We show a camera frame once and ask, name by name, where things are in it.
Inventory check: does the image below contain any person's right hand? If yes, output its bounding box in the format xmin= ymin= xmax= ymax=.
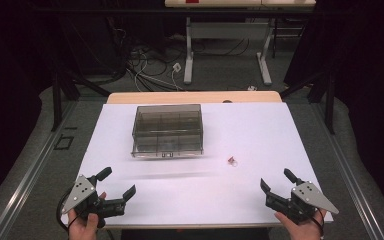
xmin=274 ymin=209 xmax=325 ymax=240

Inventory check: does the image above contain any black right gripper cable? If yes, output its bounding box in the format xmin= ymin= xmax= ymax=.
xmin=313 ymin=208 xmax=326 ymax=234

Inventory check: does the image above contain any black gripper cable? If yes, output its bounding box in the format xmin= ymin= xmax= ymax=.
xmin=313 ymin=208 xmax=326 ymax=234
xmin=56 ymin=189 xmax=81 ymax=234

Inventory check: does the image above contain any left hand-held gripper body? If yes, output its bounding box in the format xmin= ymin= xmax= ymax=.
xmin=61 ymin=175 xmax=127 ymax=230

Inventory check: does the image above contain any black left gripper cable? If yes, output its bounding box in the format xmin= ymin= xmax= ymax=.
xmin=56 ymin=189 xmax=81 ymax=234

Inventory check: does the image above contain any white background desk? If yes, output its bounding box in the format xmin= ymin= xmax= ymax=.
xmin=164 ymin=0 xmax=317 ymax=86

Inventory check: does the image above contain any transparent grey drawer organiser box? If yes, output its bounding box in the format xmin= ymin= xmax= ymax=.
xmin=131 ymin=103 xmax=204 ymax=159

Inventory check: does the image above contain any white table sheet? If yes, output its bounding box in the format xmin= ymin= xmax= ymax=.
xmin=67 ymin=102 xmax=334 ymax=228

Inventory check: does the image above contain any black metal stand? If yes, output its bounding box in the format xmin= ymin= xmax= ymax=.
xmin=50 ymin=69 xmax=112 ymax=133
xmin=279 ymin=69 xmax=336 ymax=135

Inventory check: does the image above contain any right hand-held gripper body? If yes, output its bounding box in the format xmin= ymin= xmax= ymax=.
xmin=264 ymin=179 xmax=340 ymax=225

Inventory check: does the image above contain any person's left hand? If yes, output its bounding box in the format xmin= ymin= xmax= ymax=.
xmin=67 ymin=191 xmax=108 ymax=240

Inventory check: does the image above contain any grey floor rail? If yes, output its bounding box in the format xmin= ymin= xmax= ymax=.
xmin=312 ymin=101 xmax=384 ymax=240
xmin=0 ymin=99 xmax=78 ymax=240

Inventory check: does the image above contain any dark curtain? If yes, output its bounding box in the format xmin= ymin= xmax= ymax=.
xmin=283 ymin=0 xmax=384 ymax=214
xmin=0 ymin=0 xmax=61 ymax=214

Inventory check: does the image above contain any bundle of floor cables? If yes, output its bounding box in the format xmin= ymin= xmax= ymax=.
xmin=121 ymin=28 xmax=189 ymax=93

